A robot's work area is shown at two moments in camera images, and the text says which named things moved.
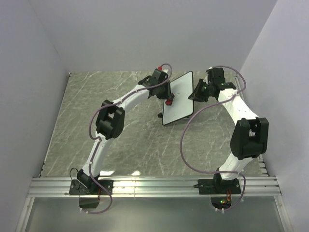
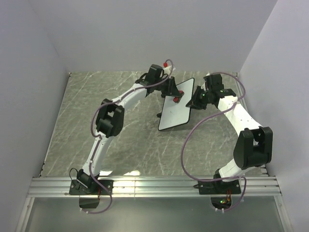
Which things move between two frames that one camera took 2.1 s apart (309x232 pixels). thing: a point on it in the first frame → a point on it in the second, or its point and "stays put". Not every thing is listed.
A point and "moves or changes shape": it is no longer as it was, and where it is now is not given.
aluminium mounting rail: x=59 y=187 stays put
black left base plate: x=77 y=188 stays put
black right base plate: x=218 y=186 stays put
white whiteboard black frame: x=182 y=107 moves or changes shape
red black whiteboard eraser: x=169 y=102 → x=177 y=99
